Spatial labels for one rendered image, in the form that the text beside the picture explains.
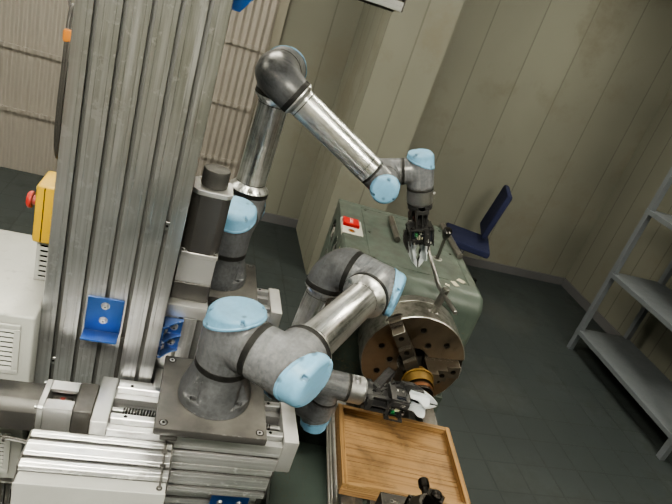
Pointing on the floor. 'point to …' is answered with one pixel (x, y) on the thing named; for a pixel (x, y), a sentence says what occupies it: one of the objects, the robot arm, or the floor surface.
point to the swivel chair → (476, 243)
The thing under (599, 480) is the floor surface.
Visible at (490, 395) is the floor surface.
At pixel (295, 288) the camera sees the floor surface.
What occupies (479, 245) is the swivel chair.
